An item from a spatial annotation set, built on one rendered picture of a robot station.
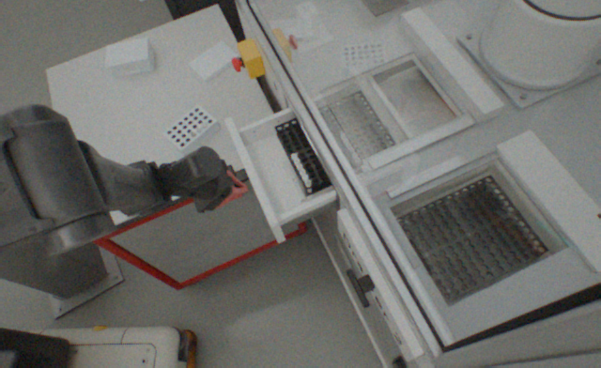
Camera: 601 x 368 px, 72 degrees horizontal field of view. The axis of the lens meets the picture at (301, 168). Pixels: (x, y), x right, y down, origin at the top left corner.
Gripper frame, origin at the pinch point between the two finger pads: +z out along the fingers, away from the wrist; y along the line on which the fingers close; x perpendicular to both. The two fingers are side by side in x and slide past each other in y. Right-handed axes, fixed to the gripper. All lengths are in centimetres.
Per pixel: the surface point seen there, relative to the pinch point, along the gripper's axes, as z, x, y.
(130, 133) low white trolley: -1.8, 37.9, -26.9
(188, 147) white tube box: 3.9, 23.6, -13.7
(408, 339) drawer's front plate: 6.8, -40.1, 15.0
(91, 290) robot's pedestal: 28, 32, -114
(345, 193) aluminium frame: 2.6, -14.1, 19.6
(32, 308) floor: 15, 36, -136
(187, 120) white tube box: 4.7, 31.5, -11.5
